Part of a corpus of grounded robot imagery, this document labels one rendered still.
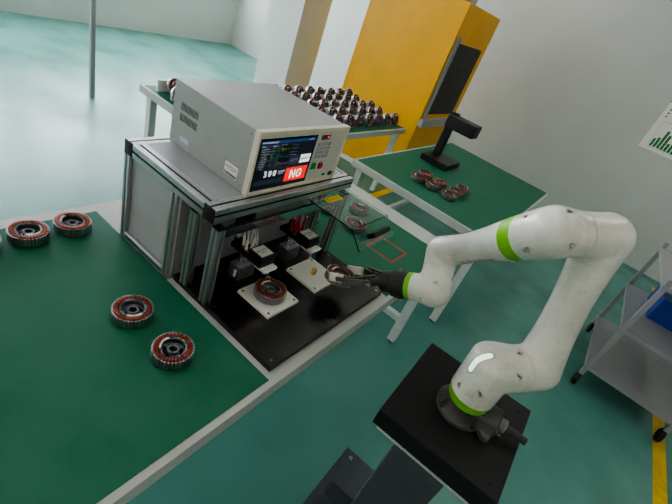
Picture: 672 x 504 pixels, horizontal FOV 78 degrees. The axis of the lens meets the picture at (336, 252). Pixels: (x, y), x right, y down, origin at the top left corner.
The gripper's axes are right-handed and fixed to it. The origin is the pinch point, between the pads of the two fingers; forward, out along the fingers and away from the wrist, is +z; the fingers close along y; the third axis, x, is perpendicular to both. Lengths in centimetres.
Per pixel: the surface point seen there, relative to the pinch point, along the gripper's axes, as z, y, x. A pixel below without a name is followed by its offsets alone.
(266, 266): 14.6, -24.1, 5.7
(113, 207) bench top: 80, -39, 22
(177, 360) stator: 11, -62, -11
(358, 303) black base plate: -3.4, 5.8, -12.8
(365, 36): 180, 315, 171
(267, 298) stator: 11.2, -27.7, -3.9
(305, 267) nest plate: 18.3, 1.2, -1.0
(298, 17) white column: 235, 265, 188
